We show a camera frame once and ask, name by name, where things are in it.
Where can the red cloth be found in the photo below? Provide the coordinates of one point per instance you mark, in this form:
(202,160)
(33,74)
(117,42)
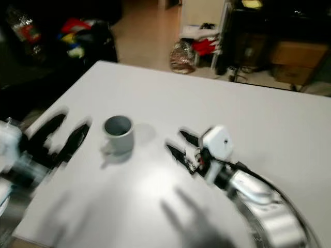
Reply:
(204,46)

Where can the colourful clothes pile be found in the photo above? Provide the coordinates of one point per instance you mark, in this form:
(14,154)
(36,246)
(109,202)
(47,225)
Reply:
(75,26)

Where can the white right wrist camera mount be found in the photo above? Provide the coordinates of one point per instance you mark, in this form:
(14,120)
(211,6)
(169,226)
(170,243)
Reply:
(218,142)

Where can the brown patterned bag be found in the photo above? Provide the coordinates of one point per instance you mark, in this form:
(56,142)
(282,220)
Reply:
(182,57)

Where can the brown cardboard box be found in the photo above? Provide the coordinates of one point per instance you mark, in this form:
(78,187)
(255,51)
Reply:
(292,54)

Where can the grey ceramic mug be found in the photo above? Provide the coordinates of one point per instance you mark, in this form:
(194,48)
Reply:
(119,140)

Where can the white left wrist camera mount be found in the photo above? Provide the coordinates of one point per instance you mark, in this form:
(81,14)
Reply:
(9,142)

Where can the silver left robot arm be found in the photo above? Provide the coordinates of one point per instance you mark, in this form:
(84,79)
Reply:
(8,199)

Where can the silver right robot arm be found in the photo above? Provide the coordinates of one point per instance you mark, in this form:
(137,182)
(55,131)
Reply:
(264,206)

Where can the small yellow item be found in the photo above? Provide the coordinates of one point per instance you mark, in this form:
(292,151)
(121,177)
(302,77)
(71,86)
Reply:
(252,3)

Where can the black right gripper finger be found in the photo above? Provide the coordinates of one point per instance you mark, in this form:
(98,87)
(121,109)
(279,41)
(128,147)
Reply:
(190,138)
(177,153)

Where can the black shelf unit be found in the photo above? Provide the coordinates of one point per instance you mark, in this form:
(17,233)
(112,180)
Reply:
(253,31)

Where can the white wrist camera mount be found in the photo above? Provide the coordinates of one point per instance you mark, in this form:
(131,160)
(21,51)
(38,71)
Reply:
(218,142)
(9,142)

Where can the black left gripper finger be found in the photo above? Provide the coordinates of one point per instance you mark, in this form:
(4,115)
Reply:
(75,141)
(49,130)

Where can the black low cabinet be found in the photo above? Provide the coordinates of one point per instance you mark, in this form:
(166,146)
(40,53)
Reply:
(20,77)

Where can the clear bottle with red label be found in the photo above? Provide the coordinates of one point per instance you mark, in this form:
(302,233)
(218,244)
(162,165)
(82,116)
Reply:
(28,31)

